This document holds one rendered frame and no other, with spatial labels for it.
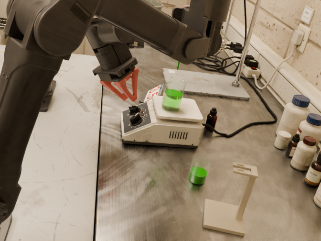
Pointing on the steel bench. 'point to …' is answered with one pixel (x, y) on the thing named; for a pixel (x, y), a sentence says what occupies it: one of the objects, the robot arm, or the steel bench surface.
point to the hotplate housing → (165, 132)
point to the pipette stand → (222, 224)
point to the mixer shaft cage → (226, 29)
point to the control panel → (133, 115)
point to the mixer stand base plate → (208, 83)
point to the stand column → (246, 44)
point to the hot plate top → (186, 104)
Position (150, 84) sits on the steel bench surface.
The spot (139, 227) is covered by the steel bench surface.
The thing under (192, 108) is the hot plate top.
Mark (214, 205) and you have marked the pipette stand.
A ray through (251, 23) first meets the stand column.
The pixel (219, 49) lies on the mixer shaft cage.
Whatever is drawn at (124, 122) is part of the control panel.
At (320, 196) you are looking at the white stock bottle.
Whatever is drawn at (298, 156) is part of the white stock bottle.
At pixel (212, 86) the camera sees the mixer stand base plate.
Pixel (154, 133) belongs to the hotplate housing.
